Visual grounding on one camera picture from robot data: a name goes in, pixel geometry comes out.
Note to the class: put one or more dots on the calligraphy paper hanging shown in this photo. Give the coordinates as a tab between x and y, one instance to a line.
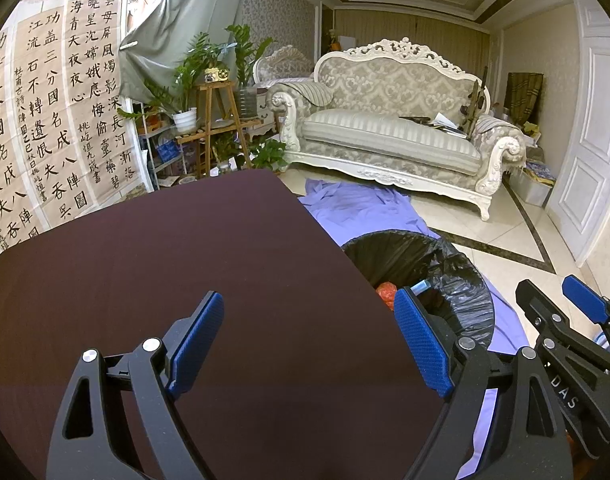
50	110

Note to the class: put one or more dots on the white door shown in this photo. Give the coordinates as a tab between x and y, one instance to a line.
590	135

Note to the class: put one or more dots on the wooden plant stand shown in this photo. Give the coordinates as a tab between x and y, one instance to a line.
215	87

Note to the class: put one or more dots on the striped blanket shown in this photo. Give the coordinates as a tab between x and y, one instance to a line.
312	94

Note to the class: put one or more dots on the white storage box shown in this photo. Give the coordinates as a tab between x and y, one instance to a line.
530	192

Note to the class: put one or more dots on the metal shelf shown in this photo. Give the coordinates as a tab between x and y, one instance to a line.
145	135

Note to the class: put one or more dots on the small green floor plant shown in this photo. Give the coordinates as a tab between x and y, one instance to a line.
270	155

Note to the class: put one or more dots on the ornate white sofa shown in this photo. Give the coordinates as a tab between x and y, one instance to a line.
385	140

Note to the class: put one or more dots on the red plastic bag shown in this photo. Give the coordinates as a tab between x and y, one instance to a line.
387	297

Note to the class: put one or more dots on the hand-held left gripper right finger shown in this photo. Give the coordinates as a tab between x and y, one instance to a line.
420	340

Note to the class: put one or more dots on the blue crate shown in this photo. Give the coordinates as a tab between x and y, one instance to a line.
166	152

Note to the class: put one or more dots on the grey curtain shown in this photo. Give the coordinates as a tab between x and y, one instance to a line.
185	25

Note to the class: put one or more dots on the tall plant in grey pot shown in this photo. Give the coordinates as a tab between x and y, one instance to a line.
247	55

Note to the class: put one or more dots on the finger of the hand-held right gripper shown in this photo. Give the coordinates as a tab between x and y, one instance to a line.
545	325
585	300

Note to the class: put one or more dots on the blue yellow patterned bag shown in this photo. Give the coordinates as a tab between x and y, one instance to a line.
540	172

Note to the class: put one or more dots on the trash bin with black bag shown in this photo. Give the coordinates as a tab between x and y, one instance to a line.
450	270

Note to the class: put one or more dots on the dark book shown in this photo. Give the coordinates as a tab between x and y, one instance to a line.
420	121

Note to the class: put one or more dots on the fern in white pot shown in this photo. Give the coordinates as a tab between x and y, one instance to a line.
185	121

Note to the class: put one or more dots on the white paper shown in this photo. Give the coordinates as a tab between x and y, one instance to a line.
445	120

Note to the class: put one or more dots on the white drawer cabinet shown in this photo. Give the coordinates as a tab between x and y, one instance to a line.
267	122

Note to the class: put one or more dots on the small yellow ornament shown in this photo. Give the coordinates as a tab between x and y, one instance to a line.
216	75

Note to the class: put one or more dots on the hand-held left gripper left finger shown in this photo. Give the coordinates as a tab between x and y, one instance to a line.
197	345

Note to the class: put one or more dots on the toy rifle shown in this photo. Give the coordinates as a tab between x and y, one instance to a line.
474	105

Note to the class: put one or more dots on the purple sheet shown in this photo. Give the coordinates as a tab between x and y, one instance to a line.
365	205

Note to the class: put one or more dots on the dark folded fabric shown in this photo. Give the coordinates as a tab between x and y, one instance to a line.
524	97

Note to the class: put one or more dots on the ornate white armchair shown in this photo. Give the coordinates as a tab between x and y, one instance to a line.
285	62

